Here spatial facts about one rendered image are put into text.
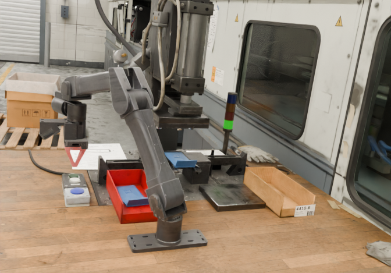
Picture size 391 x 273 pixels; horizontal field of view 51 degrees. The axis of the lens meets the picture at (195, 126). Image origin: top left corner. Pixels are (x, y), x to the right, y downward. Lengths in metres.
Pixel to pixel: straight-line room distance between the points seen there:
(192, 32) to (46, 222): 0.71
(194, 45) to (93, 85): 0.36
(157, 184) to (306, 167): 0.93
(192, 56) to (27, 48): 9.30
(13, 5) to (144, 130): 9.54
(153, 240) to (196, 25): 0.67
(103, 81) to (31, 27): 9.36
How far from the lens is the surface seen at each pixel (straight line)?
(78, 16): 10.52
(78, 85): 1.24
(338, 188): 1.62
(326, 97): 1.77
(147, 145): 1.05
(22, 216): 1.22
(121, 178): 1.39
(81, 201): 1.26
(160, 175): 1.03
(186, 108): 1.35
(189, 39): 1.35
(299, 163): 1.87
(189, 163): 1.37
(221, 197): 1.35
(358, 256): 1.23
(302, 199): 1.42
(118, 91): 1.07
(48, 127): 1.30
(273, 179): 1.55
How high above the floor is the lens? 1.46
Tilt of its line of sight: 15 degrees down
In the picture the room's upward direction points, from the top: 7 degrees clockwise
